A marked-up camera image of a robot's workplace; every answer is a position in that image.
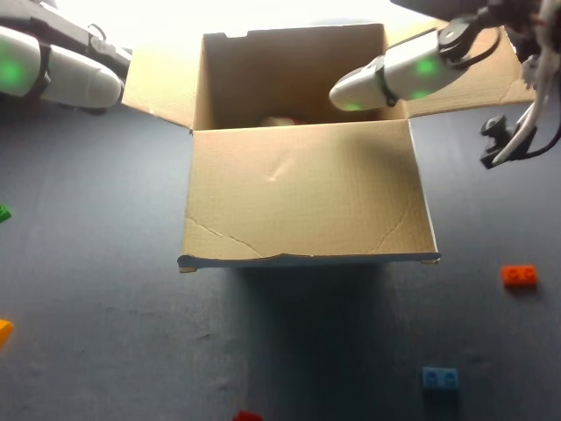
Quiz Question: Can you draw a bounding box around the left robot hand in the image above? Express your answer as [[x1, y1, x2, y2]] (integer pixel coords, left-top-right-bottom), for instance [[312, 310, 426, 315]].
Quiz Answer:
[[0, 0, 133, 111]]

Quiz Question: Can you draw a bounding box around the cardboard box with flaps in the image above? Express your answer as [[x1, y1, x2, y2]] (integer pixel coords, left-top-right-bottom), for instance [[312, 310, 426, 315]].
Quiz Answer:
[[118, 21, 540, 274]]

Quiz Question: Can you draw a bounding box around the grey table cloth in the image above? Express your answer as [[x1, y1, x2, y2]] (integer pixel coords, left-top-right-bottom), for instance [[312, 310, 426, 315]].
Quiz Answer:
[[0, 65, 561, 421]]

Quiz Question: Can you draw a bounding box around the yellow toy brick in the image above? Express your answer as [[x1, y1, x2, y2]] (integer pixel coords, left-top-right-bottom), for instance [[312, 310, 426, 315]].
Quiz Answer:
[[0, 319, 15, 352]]

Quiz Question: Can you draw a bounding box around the blue flat toy brick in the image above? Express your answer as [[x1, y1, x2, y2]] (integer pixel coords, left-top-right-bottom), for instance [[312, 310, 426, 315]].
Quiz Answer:
[[421, 367, 461, 392]]

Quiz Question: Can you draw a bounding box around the orange flat toy brick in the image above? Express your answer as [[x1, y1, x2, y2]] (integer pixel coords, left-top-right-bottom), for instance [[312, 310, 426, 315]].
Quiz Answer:
[[501, 264, 538, 289]]

